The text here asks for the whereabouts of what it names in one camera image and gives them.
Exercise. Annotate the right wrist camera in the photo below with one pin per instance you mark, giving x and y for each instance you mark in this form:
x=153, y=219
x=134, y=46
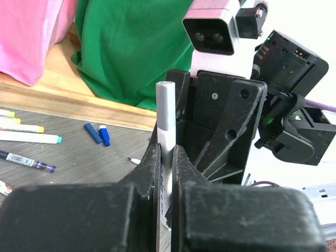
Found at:
x=223, y=34

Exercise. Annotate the purple cap marker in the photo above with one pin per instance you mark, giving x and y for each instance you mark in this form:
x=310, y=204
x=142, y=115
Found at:
x=18, y=159

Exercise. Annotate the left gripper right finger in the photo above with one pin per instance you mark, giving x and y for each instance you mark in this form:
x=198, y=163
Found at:
x=215, y=217

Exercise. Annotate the yellow cap marker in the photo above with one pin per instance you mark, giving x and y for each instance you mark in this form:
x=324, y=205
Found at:
x=14, y=124

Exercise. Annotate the wooden clothes rack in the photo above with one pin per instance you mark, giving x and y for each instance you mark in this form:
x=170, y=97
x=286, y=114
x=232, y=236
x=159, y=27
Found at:
x=61, y=92

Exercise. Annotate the green tank top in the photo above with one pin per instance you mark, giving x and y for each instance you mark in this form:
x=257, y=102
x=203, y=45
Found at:
x=128, y=46

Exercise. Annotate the teal cap marker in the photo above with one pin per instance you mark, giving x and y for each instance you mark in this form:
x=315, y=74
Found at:
x=30, y=137

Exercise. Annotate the green cap marker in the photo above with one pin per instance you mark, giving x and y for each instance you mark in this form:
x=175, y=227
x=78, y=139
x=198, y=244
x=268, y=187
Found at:
x=7, y=113

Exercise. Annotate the blue pen cap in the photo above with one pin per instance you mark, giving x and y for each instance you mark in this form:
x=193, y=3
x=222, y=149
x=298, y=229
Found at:
x=93, y=133

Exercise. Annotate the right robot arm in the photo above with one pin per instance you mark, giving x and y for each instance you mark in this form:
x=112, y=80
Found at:
x=292, y=128

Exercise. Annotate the pink t-shirt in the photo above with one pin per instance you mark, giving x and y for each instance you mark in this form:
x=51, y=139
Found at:
x=29, y=29

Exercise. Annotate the grey cap marker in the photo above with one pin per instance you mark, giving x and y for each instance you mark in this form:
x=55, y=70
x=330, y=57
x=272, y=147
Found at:
x=166, y=138

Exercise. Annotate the white marker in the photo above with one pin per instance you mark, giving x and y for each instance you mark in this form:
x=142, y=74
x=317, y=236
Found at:
x=134, y=160

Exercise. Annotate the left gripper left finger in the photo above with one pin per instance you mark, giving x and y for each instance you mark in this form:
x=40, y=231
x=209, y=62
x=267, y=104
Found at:
x=121, y=216

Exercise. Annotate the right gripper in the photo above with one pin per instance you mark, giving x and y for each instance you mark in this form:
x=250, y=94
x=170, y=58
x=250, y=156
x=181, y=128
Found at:
x=230, y=107

